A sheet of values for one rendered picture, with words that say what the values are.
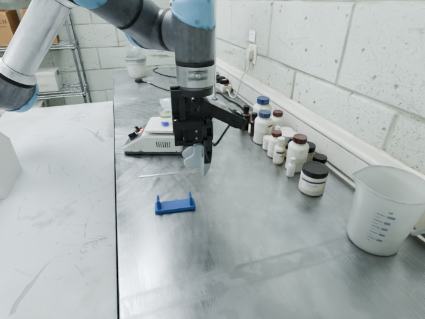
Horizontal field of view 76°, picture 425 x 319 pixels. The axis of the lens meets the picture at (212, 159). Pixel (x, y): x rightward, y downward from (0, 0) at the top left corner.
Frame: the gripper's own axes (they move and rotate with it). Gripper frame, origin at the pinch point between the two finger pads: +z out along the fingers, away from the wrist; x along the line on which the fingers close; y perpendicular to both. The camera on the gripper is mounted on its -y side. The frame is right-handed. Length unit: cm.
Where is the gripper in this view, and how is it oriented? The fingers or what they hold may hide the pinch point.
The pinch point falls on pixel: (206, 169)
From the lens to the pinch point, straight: 65.3
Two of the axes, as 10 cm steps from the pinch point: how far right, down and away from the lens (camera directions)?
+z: -0.1, 8.6, 5.1
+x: 1.8, 5.0, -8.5
